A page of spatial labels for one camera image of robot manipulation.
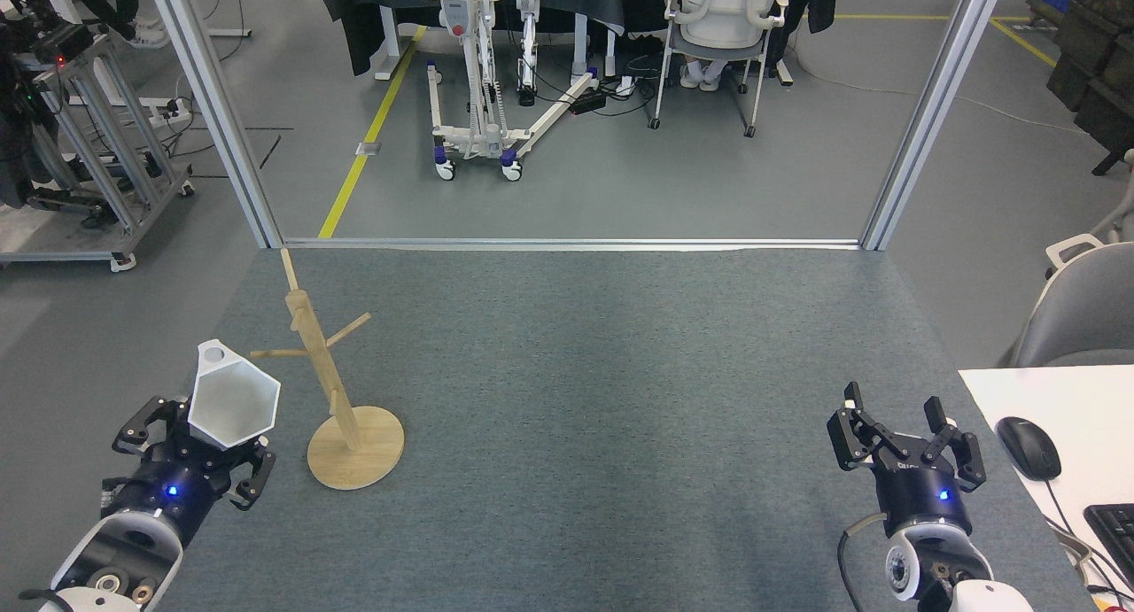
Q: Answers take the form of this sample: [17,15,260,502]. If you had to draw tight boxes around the white stand on wheels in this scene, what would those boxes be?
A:
[408,0,600,183]

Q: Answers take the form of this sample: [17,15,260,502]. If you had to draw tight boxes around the aluminium frame cart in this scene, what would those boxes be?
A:
[0,27,197,273]

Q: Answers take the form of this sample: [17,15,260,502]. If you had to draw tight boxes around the white desk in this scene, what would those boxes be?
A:
[959,365,1134,612]

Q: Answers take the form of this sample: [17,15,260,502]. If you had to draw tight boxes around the black hanging jacket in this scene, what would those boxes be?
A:
[780,0,839,37]

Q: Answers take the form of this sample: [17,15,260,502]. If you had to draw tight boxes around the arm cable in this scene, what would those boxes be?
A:
[837,510,888,612]

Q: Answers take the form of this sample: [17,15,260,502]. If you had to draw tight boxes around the silver table edge rail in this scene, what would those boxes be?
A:
[282,236,865,252]

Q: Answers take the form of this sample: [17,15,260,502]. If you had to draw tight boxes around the grey chair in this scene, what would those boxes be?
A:
[1006,147,1134,368]

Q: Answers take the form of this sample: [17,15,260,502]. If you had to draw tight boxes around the white office chair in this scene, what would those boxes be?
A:
[649,0,795,139]

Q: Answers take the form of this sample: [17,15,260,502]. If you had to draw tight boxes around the person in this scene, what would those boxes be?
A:
[664,0,794,93]
[75,0,171,50]

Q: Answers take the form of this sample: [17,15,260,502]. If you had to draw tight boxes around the silver aluminium post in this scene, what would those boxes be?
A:
[859,0,1011,252]
[142,0,284,250]

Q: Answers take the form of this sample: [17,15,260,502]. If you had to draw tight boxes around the black computer mouse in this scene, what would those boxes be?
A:
[996,416,1062,482]

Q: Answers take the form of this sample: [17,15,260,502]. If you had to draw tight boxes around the dark stacked crates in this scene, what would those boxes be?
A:
[1045,0,1134,177]

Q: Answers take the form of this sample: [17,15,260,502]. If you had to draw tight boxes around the black keyboard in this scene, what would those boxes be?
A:
[1084,503,1134,586]

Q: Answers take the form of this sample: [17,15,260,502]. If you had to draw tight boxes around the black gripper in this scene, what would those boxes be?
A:
[102,397,277,547]
[827,382,987,535]

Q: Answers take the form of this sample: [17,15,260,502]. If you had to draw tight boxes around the white power strip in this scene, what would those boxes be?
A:
[142,98,194,126]

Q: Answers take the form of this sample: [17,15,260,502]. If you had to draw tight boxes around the wooden cup rack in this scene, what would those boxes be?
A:
[249,248,406,491]

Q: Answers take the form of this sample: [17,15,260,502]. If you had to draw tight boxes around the white faceted cup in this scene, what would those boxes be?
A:
[188,339,282,449]

